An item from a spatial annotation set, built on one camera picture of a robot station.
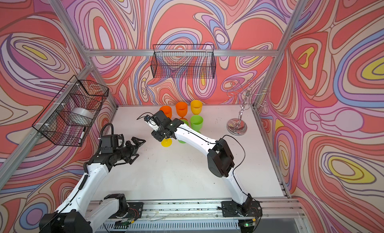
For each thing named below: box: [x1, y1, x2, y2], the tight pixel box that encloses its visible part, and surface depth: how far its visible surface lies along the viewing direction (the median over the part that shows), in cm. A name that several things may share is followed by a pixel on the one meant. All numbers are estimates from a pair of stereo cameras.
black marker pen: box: [78, 127, 86, 144], surface depth 75 cm
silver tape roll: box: [71, 107, 94, 119], surface depth 75 cm
